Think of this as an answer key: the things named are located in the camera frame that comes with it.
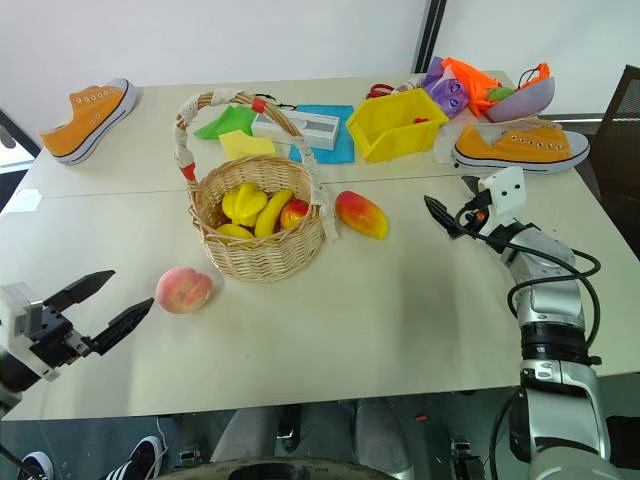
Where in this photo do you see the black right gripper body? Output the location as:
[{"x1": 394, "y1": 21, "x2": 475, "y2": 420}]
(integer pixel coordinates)
[{"x1": 452, "y1": 190, "x2": 495, "y2": 235}]

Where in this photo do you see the yellow toy starfruit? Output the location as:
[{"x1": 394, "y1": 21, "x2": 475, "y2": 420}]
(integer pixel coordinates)
[{"x1": 221, "y1": 181, "x2": 269, "y2": 228}]

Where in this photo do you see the white grey rectangular box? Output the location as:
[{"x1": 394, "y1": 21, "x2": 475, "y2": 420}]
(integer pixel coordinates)
[{"x1": 249, "y1": 110, "x2": 343, "y2": 152}]

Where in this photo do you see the yellow plastic bin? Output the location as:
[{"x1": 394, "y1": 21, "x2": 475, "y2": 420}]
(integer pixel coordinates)
[{"x1": 345, "y1": 88, "x2": 450, "y2": 164}]

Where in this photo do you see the dark window frame post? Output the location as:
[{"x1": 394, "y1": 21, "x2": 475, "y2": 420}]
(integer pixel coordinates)
[{"x1": 411, "y1": 0, "x2": 448, "y2": 76}]

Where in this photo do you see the orange canvas sneaker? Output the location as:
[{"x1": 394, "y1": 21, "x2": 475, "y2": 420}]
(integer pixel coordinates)
[
  {"x1": 38, "y1": 78, "x2": 138, "y2": 167},
  {"x1": 451, "y1": 123, "x2": 592, "y2": 176}
]

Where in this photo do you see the green paper piece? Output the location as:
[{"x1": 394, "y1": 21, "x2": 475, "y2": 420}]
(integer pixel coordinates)
[{"x1": 192, "y1": 103, "x2": 258, "y2": 143}]

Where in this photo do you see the yellow toy banana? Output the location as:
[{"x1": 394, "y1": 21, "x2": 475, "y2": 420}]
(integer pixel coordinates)
[{"x1": 253, "y1": 188, "x2": 295, "y2": 239}]

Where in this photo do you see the purple plastic bowl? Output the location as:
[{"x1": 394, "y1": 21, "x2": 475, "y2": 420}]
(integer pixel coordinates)
[{"x1": 485, "y1": 75, "x2": 558, "y2": 124}]

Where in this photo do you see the dark brown chair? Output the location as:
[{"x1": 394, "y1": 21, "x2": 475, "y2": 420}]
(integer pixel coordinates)
[{"x1": 586, "y1": 63, "x2": 640, "y2": 247}]

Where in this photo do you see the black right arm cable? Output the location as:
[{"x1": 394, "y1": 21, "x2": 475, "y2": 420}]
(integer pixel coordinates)
[{"x1": 453, "y1": 204, "x2": 603, "y2": 369}]

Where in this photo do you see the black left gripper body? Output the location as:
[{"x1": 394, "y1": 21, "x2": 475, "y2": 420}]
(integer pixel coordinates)
[{"x1": 28, "y1": 302, "x2": 96, "y2": 372}]

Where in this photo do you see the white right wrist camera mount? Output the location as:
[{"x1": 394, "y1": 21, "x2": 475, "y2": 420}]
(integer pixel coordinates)
[{"x1": 477, "y1": 166, "x2": 528, "y2": 234}]

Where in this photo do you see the black white striped shoe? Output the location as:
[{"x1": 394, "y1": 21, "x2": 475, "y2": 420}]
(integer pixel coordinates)
[
  {"x1": 103, "y1": 435, "x2": 167, "y2": 480},
  {"x1": 16, "y1": 450, "x2": 56, "y2": 480}
]

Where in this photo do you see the purple plush toy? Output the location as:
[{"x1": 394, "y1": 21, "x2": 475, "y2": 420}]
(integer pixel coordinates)
[{"x1": 422, "y1": 56, "x2": 474, "y2": 120}]

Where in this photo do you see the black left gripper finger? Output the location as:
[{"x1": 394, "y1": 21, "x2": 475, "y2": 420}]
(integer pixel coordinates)
[
  {"x1": 42, "y1": 269, "x2": 117, "y2": 311},
  {"x1": 90, "y1": 297, "x2": 156, "y2": 356}
]

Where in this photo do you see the blue cloth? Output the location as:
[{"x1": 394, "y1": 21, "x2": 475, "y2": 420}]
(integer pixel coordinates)
[{"x1": 288, "y1": 103, "x2": 358, "y2": 166}]

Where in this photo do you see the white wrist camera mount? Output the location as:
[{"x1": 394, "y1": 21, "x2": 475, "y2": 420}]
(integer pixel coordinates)
[
  {"x1": 477, "y1": 166, "x2": 528, "y2": 234},
  {"x1": 0, "y1": 282, "x2": 57, "y2": 384}
]

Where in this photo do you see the pink toy peach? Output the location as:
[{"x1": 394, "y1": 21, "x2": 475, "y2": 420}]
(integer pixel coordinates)
[{"x1": 154, "y1": 266, "x2": 216, "y2": 316}]

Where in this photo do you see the wicker basket with handle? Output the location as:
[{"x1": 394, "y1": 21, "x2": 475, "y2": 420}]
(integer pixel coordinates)
[{"x1": 172, "y1": 87, "x2": 342, "y2": 284}]

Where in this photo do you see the yellow toy lemon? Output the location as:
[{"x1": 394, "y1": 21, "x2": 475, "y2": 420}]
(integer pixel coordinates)
[{"x1": 214, "y1": 223, "x2": 257, "y2": 242}]

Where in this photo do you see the red apple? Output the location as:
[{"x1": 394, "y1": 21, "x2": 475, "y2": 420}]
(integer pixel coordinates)
[{"x1": 278, "y1": 197, "x2": 311, "y2": 232}]

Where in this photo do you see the red yellow toy mango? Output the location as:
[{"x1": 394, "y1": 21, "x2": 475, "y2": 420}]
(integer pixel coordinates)
[{"x1": 333, "y1": 190, "x2": 390, "y2": 242}]

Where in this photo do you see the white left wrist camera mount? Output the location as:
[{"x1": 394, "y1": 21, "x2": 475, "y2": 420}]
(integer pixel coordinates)
[{"x1": 0, "y1": 282, "x2": 57, "y2": 384}]

